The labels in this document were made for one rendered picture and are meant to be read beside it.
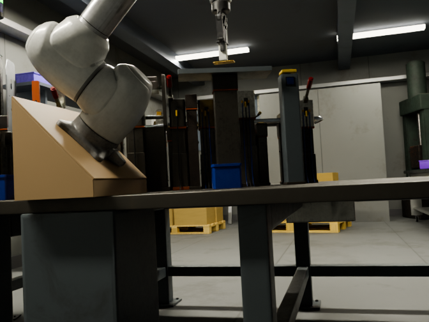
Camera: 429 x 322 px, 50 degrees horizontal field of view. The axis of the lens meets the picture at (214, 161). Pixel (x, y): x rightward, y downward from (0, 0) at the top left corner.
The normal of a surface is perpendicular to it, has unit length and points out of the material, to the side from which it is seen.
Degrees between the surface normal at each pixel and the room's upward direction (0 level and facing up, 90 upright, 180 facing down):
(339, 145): 90
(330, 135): 90
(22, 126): 90
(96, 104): 106
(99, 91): 102
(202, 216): 90
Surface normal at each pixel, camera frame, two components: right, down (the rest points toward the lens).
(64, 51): 0.03, 0.18
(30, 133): -0.26, -0.04
